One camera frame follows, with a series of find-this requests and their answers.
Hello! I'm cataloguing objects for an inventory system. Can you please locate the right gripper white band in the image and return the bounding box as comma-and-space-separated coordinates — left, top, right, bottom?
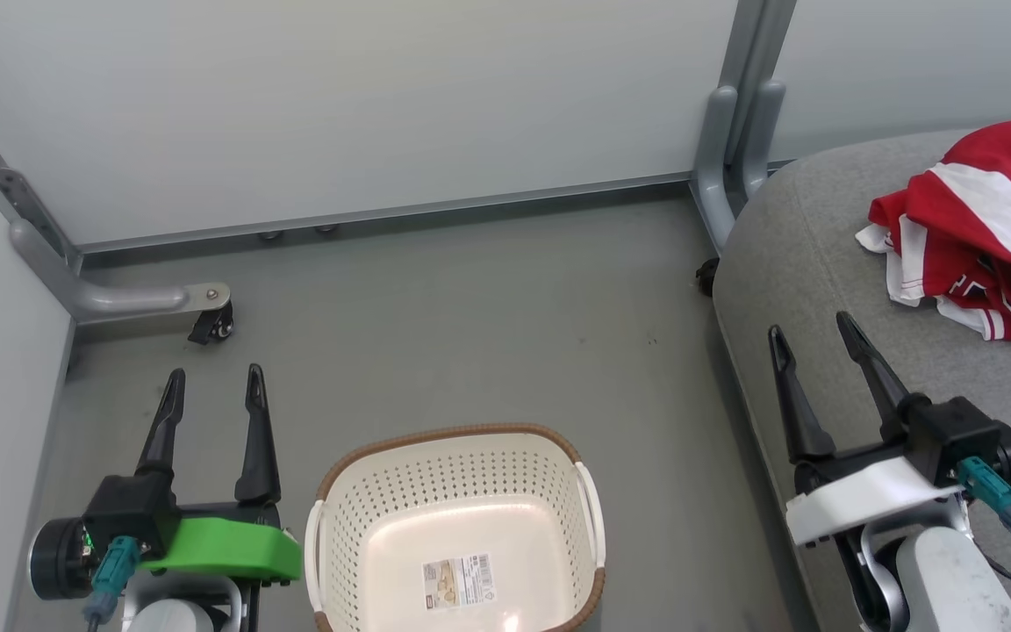
767, 312, 968, 548

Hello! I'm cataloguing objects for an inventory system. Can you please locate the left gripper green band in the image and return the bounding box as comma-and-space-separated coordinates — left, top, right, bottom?
135, 363, 305, 587

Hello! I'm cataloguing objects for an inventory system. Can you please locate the red and white clothing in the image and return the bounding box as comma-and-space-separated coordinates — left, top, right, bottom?
855, 120, 1011, 364

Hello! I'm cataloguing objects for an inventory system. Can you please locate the cream perforated laundry basket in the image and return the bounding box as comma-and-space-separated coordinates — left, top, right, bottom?
304, 423, 608, 632

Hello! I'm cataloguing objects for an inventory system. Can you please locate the grey fabric sofa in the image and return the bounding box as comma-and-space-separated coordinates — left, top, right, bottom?
712, 123, 1011, 632

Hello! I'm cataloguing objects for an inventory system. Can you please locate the long grey partition foot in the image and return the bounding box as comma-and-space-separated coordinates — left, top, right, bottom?
9, 219, 233, 322

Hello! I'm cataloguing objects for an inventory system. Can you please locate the paper label sticker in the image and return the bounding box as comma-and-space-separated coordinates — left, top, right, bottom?
421, 552, 497, 609

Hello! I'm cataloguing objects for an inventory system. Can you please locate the teal plug left camera cable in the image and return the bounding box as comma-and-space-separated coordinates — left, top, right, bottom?
82, 535, 141, 632

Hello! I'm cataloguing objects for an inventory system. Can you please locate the grey partition bottom rail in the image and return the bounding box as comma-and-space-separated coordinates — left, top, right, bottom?
75, 171, 701, 266

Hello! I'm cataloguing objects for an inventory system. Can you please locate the grey slanted partition frame post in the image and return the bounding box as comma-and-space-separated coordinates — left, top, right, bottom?
0, 75, 81, 275

